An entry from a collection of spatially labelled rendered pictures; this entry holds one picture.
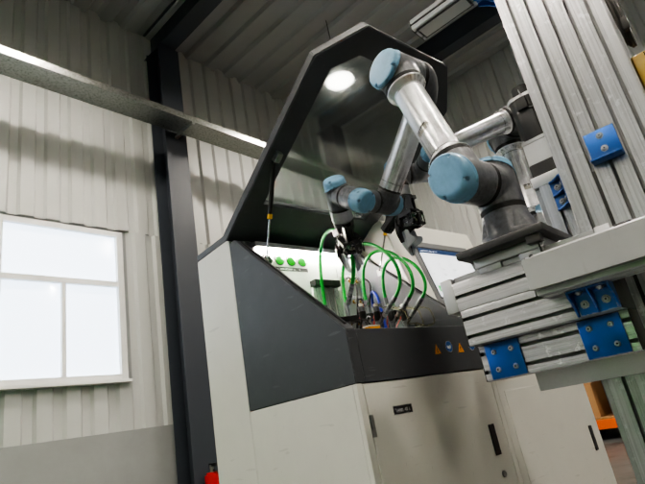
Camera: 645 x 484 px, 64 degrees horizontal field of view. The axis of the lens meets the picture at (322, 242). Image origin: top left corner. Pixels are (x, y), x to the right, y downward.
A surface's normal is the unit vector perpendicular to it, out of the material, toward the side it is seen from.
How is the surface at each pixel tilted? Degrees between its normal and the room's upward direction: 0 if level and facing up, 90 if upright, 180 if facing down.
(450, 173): 97
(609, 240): 90
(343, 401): 90
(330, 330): 90
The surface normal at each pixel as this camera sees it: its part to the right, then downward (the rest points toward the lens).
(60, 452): 0.72, -0.35
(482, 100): -0.67, -0.14
